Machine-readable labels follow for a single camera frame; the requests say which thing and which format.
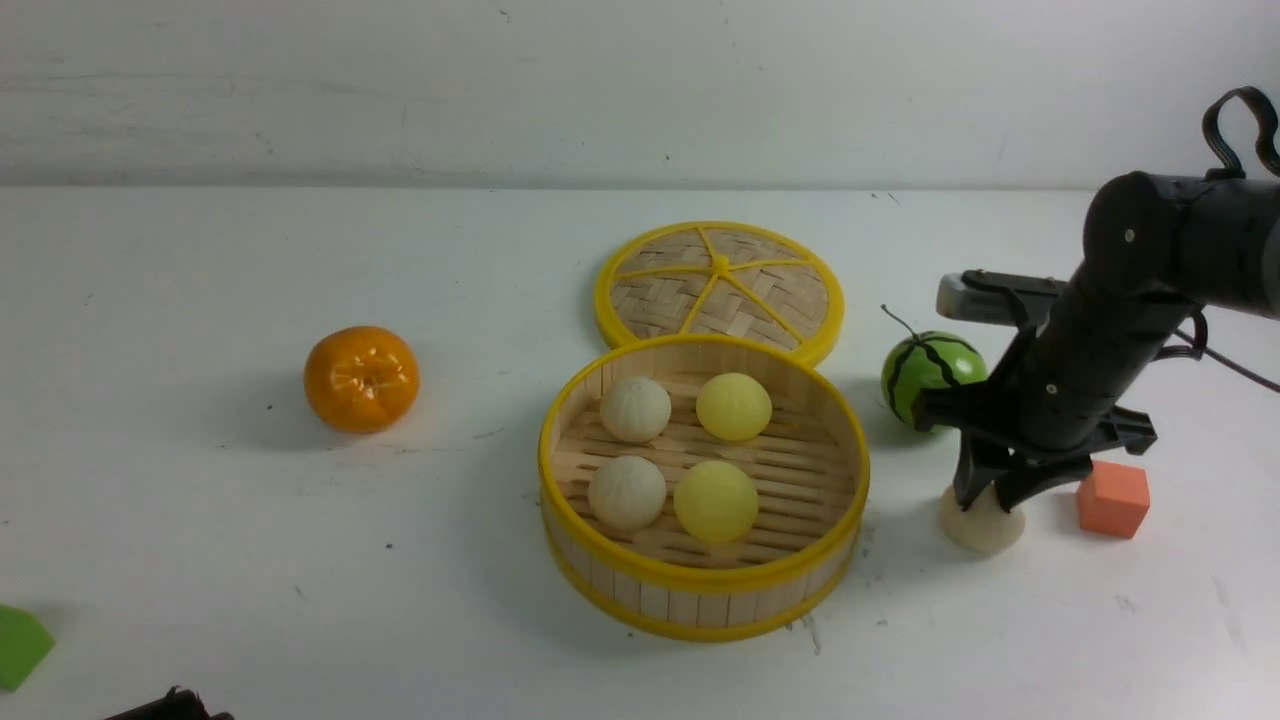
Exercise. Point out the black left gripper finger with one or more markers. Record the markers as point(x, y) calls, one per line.
point(177, 704)

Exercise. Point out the white bun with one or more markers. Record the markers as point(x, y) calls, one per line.
point(984, 528)
point(635, 409)
point(627, 493)

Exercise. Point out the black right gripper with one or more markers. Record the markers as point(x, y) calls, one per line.
point(1052, 392)

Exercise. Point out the green foam block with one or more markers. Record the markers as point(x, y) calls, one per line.
point(25, 643)

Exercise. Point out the yellow bun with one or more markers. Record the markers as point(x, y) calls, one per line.
point(733, 407)
point(716, 502)

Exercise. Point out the orange toy tangerine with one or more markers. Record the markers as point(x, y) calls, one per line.
point(361, 379)

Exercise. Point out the green toy watermelon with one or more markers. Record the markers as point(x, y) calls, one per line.
point(926, 360)

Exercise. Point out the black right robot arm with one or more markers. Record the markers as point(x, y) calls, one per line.
point(1157, 250)

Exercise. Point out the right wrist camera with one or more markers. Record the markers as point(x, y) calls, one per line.
point(996, 298)

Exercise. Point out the orange foam cube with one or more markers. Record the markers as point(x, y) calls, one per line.
point(1113, 500)

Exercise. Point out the woven bamboo steamer lid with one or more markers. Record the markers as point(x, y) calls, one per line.
point(731, 279)

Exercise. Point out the white bun bottom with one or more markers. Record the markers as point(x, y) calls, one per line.
point(627, 493)

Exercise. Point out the bamboo steamer tray yellow rim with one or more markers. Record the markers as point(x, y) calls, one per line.
point(810, 467)

